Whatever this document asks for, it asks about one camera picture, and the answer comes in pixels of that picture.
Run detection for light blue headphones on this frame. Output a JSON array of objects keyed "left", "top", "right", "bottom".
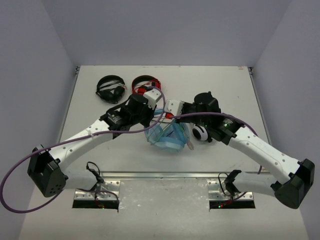
[{"left": 144, "top": 121, "right": 190, "bottom": 153}]

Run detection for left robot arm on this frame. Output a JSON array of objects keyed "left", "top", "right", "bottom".
[{"left": 27, "top": 90, "right": 161, "bottom": 198}]

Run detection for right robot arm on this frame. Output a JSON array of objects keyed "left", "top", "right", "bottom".
[{"left": 168, "top": 92, "right": 315, "bottom": 209}]

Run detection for white black headphones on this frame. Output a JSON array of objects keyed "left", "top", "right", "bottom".
[{"left": 192, "top": 124, "right": 217, "bottom": 143}]

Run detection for red black headphones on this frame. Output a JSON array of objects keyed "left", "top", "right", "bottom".
[{"left": 131, "top": 75, "right": 162, "bottom": 95}]

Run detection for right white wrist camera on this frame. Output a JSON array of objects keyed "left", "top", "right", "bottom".
[{"left": 163, "top": 99, "right": 185, "bottom": 119}]

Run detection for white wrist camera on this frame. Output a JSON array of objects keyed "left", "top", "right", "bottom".
[
  {"left": 143, "top": 88, "right": 162, "bottom": 109},
  {"left": 163, "top": 99, "right": 185, "bottom": 119}
]

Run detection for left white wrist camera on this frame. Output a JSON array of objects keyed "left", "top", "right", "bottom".
[{"left": 143, "top": 88, "right": 162, "bottom": 109}]

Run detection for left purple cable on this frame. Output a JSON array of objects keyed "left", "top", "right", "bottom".
[{"left": 0, "top": 87, "right": 166, "bottom": 213}]

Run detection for purple cable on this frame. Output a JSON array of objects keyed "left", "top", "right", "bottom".
[
  {"left": 0, "top": 87, "right": 166, "bottom": 213},
  {"left": 169, "top": 112, "right": 263, "bottom": 175}
]

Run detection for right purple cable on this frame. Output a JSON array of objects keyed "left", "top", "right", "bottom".
[{"left": 169, "top": 112, "right": 263, "bottom": 175}]

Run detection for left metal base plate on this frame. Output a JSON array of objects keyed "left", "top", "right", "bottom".
[{"left": 94, "top": 181, "right": 120, "bottom": 201}]

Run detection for metal base plate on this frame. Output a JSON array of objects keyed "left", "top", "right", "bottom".
[
  {"left": 94, "top": 181, "right": 120, "bottom": 201},
  {"left": 207, "top": 178, "right": 231, "bottom": 201}
]

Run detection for aluminium table edge rail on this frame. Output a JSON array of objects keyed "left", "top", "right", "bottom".
[{"left": 61, "top": 170, "right": 272, "bottom": 179}]

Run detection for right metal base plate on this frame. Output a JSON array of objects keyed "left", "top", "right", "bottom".
[{"left": 207, "top": 178, "right": 231, "bottom": 201}]

